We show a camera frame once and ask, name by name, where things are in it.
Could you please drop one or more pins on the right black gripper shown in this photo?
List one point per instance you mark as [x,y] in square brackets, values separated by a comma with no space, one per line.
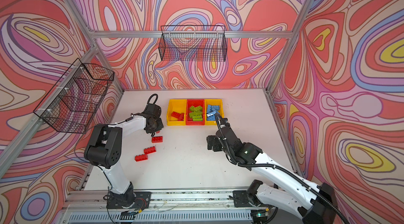
[216,141]

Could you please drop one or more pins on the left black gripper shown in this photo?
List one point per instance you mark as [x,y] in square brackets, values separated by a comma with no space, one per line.
[161,125]

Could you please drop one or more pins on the red lego brick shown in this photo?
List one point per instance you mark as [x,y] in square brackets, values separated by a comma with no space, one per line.
[150,150]
[181,117]
[158,139]
[142,157]
[175,115]

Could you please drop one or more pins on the green lego brick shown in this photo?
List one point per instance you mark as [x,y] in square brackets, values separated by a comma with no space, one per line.
[195,113]
[196,109]

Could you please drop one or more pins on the small green lego front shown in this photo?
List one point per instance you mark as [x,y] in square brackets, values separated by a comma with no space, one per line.
[198,118]

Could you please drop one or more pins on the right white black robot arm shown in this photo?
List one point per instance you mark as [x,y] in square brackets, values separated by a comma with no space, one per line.
[306,200]

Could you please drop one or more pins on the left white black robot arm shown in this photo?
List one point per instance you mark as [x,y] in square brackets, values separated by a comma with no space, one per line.
[104,149]

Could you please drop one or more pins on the left yellow plastic bin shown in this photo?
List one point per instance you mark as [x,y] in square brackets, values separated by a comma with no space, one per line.
[179,106]

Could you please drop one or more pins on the red plastic bin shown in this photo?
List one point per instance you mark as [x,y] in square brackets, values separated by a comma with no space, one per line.
[194,102]

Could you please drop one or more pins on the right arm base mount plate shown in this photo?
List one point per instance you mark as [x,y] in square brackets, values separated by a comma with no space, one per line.
[241,200]

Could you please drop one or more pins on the black wire basket back wall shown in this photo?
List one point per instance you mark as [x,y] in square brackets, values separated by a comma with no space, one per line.
[193,43]

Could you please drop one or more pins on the black wire basket wall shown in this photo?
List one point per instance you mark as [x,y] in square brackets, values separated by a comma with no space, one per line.
[77,99]
[193,43]

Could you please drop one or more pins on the black wire basket left wall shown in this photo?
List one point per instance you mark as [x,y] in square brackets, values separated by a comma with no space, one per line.
[77,99]

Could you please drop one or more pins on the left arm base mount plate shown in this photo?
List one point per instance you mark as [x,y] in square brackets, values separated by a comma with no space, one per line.
[139,200]

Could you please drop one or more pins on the aluminium front rail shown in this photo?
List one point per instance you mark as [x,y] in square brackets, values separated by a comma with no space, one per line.
[162,201]

